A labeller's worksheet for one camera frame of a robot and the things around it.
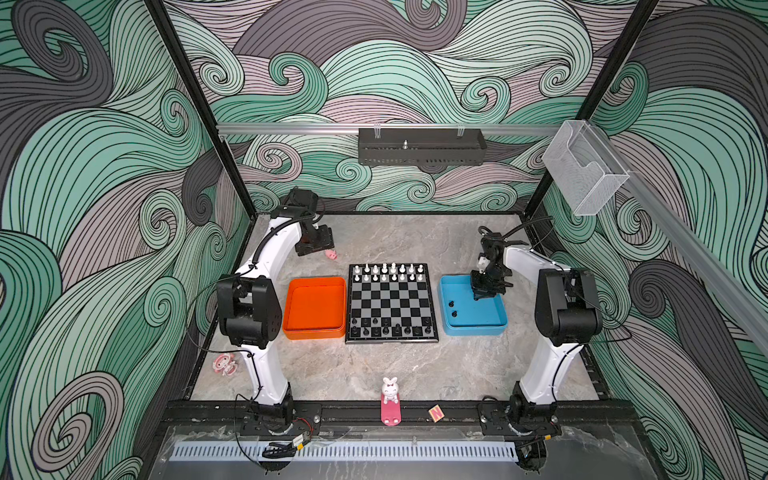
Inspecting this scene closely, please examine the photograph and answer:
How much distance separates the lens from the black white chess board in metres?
0.87

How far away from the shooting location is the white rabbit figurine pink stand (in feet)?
2.38

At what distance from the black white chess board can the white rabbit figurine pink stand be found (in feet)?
0.51
